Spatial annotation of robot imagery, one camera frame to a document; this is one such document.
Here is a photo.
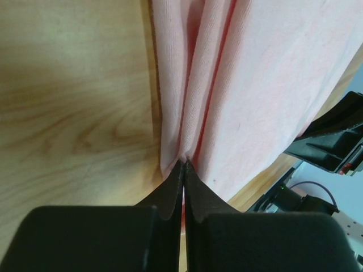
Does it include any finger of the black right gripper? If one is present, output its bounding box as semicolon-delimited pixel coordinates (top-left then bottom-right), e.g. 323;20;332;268
284;91;362;173

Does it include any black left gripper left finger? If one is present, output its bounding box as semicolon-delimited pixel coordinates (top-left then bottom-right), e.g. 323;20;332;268
5;161;183;271

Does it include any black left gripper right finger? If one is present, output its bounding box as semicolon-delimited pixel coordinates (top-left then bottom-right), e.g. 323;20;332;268
184;162;358;271

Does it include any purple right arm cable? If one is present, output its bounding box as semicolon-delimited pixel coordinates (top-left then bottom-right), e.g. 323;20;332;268
290;181;337;206

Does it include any pink t-shirt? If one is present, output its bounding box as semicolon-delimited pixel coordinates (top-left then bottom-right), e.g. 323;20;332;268
151;1;362;200

